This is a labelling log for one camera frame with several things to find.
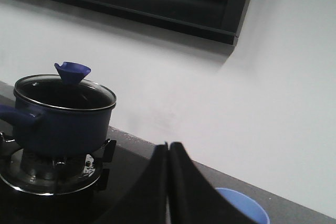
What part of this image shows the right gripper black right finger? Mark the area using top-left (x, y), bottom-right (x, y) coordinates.
top-left (169, 142), bottom-right (255, 224)

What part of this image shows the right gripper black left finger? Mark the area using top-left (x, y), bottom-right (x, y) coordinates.
top-left (95, 143), bottom-right (169, 224)

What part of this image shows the light blue ribbed cup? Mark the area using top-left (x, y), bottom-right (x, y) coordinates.
top-left (215, 187), bottom-right (270, 224)

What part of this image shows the dark blue saucepan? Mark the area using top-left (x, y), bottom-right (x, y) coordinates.
top-left (0, 74), bottom-right (117, 158)

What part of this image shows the glass lid with blue knob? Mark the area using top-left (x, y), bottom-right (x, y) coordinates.
top-left (14, 63), bottom-right (117, 111)

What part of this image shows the black pot support grate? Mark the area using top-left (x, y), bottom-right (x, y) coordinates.
top-left (1, 132), bottom-right (116, 196)

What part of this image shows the black gas burner head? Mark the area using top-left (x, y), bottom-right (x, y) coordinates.
top-left (20, 149), bottom-right (67, 180)

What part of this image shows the black glass gas cooktop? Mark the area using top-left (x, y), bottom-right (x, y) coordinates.
top-left (1, 134), bottom-right (167, 223)

